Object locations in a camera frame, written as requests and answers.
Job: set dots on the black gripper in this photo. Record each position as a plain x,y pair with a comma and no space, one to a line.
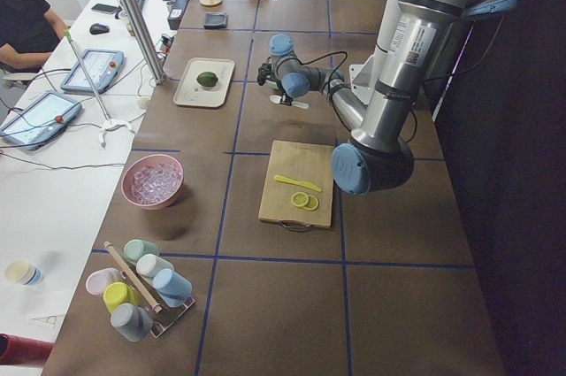
285,99

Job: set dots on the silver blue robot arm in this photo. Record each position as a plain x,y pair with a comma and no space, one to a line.
375,157

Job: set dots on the pink bowl with ice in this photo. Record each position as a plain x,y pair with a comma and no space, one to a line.
153,182

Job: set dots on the wooden cutting board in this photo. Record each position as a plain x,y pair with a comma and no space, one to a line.
299,161

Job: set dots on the beige serving tray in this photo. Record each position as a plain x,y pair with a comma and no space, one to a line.
189,93

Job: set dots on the green lime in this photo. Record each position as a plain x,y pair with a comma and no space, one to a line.
207,79

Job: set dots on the yellow plastic knife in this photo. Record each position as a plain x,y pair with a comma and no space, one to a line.
299,183

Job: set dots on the smartphone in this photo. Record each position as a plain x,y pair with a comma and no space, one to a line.
105,8

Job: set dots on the metal rod with stand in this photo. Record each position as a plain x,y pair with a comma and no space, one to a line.
109,124

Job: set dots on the black computer mouse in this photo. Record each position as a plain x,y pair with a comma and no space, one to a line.
99,29

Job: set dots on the teach pendant tablet far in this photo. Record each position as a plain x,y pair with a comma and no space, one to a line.
103,67

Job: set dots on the teach pendant tablet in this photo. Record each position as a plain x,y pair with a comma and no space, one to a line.
43,121
103,67

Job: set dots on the mint green cup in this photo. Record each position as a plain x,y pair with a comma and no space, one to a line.
135,249

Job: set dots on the light blue cup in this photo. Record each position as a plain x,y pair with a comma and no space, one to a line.
172,287

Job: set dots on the teach pendant tablet near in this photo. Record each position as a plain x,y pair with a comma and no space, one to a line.
43,121

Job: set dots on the seated person black shirt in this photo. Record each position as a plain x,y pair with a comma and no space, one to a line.
30,32

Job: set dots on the yellow cup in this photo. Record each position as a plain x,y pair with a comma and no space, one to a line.
118,293

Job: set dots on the pink cup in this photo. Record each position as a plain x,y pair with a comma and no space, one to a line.
99,280

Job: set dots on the grey cup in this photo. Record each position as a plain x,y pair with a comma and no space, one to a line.
132,321

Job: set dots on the white paper cup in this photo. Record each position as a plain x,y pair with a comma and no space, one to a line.
23,272

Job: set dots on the red object at corner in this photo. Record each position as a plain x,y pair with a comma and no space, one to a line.
25,352

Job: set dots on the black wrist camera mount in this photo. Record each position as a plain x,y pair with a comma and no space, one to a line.
264,74

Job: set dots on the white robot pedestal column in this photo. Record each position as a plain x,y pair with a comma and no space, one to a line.
363,77

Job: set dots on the aluminium frame post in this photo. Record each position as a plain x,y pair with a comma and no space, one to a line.
141,34

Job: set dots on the cup rack with handle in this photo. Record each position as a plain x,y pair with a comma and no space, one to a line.
163,316

